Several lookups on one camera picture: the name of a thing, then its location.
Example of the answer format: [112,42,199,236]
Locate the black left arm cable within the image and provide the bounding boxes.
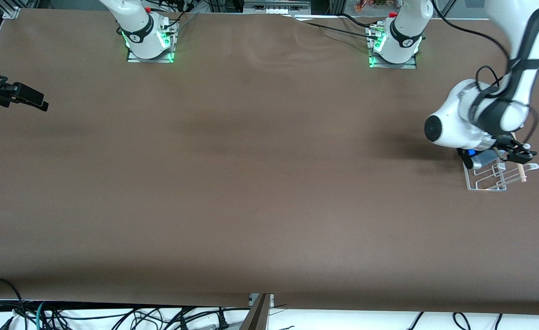
[430,0,539,147]

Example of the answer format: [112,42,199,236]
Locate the brown table support beam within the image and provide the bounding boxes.
[239,293,274,330]

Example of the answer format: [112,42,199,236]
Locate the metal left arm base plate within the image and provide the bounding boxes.
[369,25,417,69]

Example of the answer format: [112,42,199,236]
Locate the colourful orange red objects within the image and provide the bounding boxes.
[354,0,391,12]

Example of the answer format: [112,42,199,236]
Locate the black looped floor cable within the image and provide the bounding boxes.
[0,277,24,330]

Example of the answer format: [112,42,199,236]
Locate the brown table cover sheet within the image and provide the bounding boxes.
[0,8,539,317]

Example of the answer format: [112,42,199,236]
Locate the long black table cable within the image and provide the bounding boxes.
[291,16,380,39]

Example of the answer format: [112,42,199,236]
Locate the grey metal device box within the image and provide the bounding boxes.
[244,0,311,14]

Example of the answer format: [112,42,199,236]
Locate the white wire cup rack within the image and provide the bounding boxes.
[462,132,539,191]

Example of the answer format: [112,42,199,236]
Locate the short black table cable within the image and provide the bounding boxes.
[340,13,382,29]

